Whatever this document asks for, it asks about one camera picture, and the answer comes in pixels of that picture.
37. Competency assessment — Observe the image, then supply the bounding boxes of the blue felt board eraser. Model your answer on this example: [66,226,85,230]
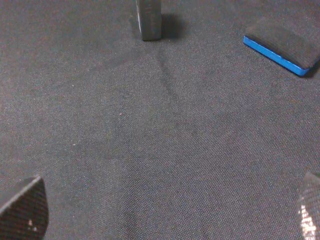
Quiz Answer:
[243,18,320,77]

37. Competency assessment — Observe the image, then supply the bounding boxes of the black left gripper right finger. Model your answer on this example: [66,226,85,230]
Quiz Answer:
[297,172,320,240]

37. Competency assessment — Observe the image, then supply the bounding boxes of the black pump bottle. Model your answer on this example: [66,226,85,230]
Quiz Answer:
[136,0,162,42]

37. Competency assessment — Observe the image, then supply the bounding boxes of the black table cloth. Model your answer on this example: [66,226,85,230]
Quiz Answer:
[0,0,320,240]

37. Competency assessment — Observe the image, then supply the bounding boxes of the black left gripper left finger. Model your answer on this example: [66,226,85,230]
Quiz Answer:
[0,175,49,240]

